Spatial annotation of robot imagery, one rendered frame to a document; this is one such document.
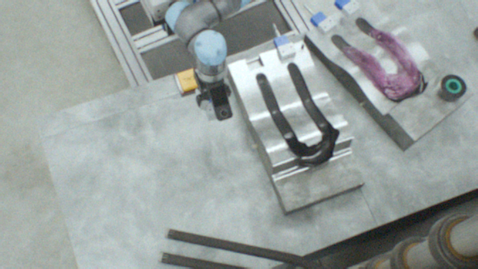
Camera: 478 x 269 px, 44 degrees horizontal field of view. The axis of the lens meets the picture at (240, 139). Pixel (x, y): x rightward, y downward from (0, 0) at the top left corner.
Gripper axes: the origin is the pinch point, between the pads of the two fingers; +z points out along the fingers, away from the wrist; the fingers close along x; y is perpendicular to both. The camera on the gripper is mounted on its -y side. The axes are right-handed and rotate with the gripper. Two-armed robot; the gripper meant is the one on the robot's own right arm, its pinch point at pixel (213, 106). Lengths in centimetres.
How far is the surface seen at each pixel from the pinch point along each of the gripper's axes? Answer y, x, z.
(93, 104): 19.8, 33.8, 15.1
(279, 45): 14.3, -27.5, 4.7
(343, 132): -20.4, -33.8, 1.6
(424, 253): -62, -22, -46
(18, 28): 108, 61, 95
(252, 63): 13.2, -18.1, 8.8
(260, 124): -8.0, -12.3, 6.0
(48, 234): 5, 74, 95
